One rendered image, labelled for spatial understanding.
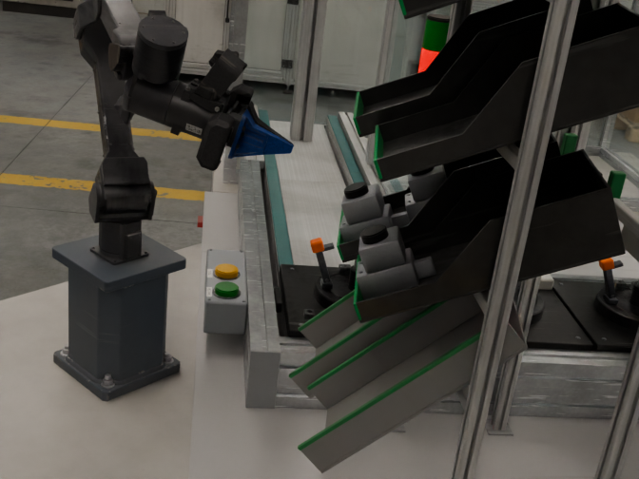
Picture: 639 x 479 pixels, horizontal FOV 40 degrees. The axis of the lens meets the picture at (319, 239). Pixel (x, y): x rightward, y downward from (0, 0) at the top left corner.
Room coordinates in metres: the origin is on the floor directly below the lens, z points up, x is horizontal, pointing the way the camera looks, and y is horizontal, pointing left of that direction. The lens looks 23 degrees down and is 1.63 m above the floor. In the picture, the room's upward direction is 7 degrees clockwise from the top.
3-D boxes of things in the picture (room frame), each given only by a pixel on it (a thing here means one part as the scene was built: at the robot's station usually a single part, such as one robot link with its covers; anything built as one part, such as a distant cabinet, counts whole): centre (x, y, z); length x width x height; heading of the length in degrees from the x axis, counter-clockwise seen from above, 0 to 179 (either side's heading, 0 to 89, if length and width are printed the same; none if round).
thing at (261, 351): (1.56, 0.12, 0.91); 0.89 x 0.06 x 0.11; 8
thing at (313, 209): (1.61, -0.05, 0.91); 0.84 x 0.28 x 0.10; 8
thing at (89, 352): (1.18, 0.30, 0.96); 0.15 x 0.15 x 0.20; 50
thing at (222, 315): (1.36, 0.15, 0.93); 0.21 x 0.07 x 0.06; 8
